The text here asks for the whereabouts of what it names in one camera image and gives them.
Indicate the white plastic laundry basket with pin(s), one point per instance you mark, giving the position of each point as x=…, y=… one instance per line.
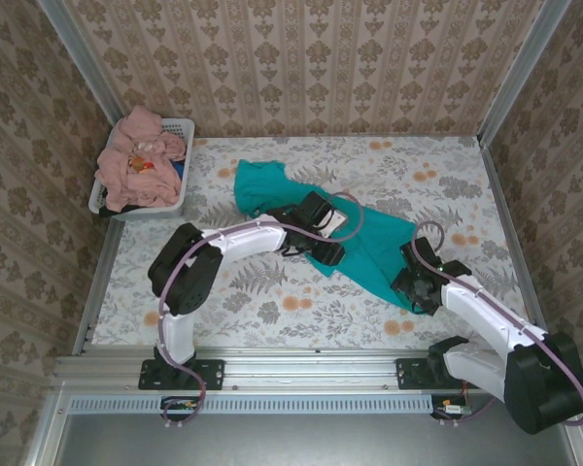
x=187, y=162

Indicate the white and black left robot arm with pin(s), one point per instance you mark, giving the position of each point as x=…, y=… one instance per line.
x=252, y=238

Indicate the teal t-shirt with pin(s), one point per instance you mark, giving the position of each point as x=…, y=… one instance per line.
x=262, y=184

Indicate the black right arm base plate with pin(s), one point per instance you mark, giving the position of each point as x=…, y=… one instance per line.
x=413, y=374

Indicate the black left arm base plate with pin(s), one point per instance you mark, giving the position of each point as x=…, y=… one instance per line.
x=209, y=374

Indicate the floral table cover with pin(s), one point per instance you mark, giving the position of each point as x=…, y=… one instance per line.
x=296, y=301

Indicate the grey metal base panel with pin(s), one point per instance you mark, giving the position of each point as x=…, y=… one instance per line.
x=296, y=442

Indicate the aluminium frame post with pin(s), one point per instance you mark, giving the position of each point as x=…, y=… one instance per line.
x=78, y=53
x=524, y=63

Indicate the blue garment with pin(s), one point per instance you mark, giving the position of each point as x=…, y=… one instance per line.
x=179, y=167

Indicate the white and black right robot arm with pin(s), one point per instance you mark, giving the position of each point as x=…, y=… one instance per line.
x=471, y=303

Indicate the aluminium mounting rail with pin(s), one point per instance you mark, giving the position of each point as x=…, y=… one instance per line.
x=311, y=369

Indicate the black garment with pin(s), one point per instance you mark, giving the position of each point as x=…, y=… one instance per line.
x=108, y=211

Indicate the pink t-shirt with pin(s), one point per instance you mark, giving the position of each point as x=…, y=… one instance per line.
x=146, y=189

